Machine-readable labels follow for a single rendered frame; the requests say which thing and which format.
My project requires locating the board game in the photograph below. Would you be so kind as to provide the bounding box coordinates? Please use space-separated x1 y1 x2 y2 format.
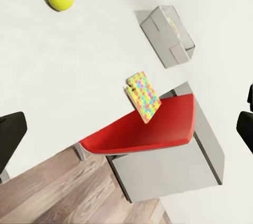
168 17 180 38

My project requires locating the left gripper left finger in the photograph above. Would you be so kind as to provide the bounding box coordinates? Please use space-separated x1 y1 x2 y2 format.
0 111 27 174

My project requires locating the jigsaw puzzle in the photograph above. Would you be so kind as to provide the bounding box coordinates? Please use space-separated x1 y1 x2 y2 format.
126 72 161 123

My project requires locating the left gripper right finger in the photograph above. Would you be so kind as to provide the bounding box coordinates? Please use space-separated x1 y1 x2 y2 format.
236 111 253 154

